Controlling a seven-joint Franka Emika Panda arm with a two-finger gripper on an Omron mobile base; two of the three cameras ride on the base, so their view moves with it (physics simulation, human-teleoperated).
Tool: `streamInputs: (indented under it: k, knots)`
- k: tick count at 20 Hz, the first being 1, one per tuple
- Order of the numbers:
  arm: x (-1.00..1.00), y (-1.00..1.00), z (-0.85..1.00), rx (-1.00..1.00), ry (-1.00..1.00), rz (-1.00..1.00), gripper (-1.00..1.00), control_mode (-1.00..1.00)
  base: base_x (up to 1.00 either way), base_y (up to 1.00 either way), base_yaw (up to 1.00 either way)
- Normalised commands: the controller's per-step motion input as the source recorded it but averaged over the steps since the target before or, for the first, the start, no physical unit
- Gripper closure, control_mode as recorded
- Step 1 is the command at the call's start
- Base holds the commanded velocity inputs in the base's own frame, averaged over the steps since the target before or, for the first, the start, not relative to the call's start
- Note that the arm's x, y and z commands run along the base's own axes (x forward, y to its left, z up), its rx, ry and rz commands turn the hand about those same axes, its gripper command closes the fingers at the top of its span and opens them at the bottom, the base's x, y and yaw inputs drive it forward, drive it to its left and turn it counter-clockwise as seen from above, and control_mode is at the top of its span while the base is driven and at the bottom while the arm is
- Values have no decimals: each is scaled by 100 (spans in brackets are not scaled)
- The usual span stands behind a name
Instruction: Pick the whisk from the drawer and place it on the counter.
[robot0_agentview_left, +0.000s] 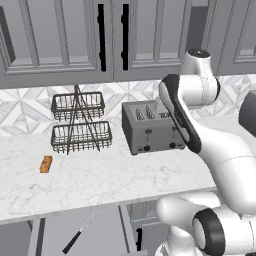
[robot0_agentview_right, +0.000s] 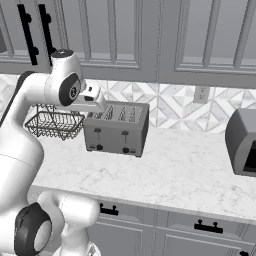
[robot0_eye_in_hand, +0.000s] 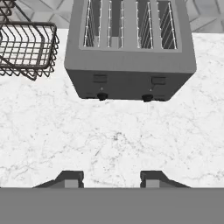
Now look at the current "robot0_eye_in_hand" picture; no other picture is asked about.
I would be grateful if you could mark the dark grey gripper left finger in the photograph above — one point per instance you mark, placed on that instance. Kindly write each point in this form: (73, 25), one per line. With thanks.
(70, 176)

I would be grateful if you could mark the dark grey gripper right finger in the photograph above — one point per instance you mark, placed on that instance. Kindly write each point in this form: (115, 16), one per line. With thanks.
(154, 176)

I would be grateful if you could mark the grey four-slot toaster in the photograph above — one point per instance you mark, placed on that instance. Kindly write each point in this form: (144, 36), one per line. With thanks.
(129, 62)

